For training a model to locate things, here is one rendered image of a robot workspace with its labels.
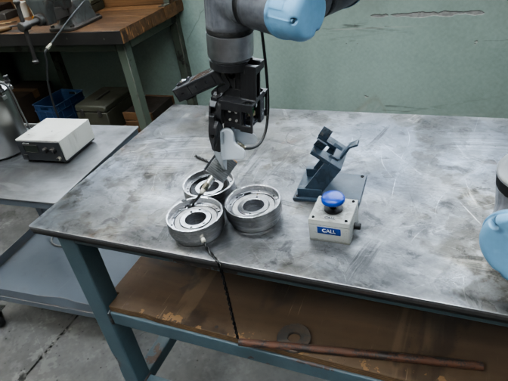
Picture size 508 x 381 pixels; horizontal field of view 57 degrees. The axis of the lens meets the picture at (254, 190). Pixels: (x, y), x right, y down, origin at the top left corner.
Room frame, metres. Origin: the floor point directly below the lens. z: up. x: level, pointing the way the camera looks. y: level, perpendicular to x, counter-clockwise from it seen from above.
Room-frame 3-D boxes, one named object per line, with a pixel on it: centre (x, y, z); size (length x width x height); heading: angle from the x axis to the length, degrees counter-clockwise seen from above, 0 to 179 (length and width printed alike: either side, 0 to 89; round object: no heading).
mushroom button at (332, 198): (0.64, -0.13, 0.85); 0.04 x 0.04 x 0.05
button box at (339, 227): (0.63, -0.13, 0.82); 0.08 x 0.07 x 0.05; 63
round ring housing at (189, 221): (0.70, 0.11, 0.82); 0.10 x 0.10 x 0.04
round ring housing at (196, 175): (0.80, 0.09, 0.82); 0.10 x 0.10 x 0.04
